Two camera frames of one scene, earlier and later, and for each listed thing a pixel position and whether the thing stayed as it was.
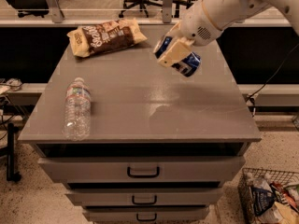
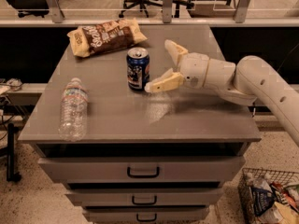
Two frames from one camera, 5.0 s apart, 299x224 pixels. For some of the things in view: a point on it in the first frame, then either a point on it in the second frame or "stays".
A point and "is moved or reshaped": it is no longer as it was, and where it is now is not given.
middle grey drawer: x=199 y=196 stays
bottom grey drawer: x=147 y=215 stays
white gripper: x=195 y=28 -> x=195 y=68
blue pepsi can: x=188 y=65 is moved or reshaped
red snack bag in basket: x=283 y=196 stays
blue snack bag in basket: x=263 y=200 stays
